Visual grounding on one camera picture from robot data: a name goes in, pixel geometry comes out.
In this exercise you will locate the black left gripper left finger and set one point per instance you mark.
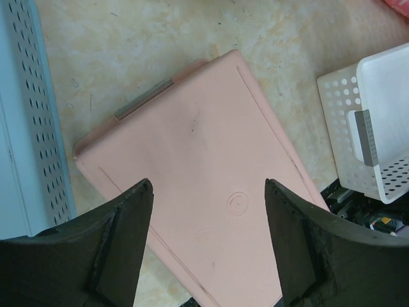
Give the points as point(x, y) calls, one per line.
point(92, 260)

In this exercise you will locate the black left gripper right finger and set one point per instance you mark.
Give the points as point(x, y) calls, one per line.
point(324, 260)

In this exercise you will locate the light blue shallow basket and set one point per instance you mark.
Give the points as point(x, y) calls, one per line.
point(36, 193)

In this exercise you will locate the white plastic basket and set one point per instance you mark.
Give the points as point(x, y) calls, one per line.
point(366, 112)

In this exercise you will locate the pink plastic basket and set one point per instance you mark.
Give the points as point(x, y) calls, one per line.
point(207, 142)

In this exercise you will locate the pink plastic bag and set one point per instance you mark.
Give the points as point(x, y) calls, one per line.
point(400, 6)

